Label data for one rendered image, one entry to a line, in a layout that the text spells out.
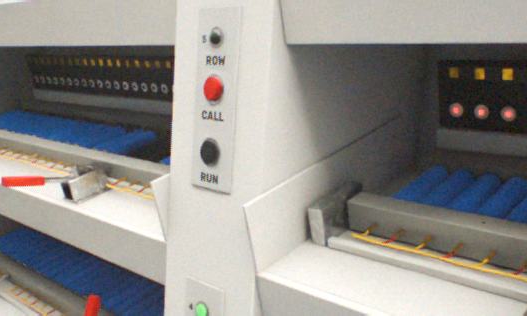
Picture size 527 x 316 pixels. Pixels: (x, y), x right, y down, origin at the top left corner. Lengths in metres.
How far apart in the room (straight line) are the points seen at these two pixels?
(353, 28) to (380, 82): 0.13
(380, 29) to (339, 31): 0.03
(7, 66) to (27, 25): 0.38
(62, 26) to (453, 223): 0.40
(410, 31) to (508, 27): 0.05
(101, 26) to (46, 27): 0.10
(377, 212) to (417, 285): 0.07
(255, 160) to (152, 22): 0.16
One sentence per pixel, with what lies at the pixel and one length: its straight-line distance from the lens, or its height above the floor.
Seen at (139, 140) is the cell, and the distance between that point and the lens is 0.68.
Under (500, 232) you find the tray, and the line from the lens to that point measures 0.37.
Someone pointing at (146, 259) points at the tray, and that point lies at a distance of 0.50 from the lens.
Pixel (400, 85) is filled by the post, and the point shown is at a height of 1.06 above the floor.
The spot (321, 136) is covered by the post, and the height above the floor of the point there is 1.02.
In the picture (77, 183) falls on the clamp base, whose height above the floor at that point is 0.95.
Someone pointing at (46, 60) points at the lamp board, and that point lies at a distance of 0.96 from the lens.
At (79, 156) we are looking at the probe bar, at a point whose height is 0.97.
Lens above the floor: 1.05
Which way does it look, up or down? 10 degrees down
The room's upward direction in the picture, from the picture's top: 4 degrees clockwise
